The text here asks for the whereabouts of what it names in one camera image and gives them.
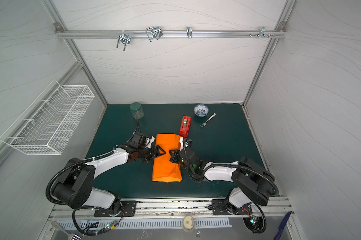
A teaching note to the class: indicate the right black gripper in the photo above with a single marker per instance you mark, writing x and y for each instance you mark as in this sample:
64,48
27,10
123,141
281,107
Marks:
177,154

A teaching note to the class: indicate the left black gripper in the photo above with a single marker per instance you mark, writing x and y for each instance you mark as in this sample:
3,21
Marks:
154,154

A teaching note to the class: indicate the orange wrapping paper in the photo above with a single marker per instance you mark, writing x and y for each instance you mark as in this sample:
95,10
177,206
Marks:
164,170

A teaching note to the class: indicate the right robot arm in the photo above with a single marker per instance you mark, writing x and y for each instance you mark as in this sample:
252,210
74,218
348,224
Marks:
254,184

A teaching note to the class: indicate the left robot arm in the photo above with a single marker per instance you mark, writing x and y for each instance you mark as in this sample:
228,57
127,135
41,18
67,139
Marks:
73,185

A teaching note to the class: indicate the red tape dispenser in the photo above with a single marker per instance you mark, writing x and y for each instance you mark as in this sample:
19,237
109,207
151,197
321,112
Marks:
185,126

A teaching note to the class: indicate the silver fork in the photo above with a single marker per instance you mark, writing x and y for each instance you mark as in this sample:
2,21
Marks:
204,124

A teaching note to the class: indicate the green table mat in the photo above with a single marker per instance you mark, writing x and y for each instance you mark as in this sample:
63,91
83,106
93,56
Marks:
226,138

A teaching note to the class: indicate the green lid glass jar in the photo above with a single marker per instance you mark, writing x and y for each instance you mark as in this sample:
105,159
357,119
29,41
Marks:
136,110

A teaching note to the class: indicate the blue white ceramic bowl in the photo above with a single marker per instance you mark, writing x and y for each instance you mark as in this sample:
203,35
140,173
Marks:
201,110

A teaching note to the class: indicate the round white puck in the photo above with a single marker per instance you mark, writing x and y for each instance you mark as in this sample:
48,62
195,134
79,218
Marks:
188,223

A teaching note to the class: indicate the left metal clamp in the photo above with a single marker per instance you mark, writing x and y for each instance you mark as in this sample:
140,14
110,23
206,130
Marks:
123,40

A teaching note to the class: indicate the metal clamp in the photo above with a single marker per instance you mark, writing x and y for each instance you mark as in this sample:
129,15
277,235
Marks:
123,40
154,33

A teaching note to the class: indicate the middle metal clamp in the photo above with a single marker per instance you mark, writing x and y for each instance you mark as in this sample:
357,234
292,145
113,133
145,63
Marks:
154,33

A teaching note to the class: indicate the small metal hook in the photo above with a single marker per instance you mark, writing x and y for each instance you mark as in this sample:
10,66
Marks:
189,32

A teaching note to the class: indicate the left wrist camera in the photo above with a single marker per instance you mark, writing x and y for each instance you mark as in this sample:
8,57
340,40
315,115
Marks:
150,142

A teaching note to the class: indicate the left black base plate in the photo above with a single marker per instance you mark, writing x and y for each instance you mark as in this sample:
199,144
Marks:
119,209

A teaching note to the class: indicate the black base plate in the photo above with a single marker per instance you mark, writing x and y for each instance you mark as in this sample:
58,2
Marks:
224,207
119,209

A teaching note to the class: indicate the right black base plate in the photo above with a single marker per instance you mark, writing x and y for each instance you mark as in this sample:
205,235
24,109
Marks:
224,207

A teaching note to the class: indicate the white wire basket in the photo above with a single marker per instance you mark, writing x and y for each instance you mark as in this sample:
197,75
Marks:
46,126

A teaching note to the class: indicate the aluminium cross rail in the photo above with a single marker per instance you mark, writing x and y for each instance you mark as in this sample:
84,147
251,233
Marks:
167,34

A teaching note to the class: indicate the blue handled tool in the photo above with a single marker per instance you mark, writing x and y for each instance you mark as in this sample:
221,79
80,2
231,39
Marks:
282,225

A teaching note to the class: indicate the right metal bracket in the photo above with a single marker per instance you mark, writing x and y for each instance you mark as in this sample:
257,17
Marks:
262,34

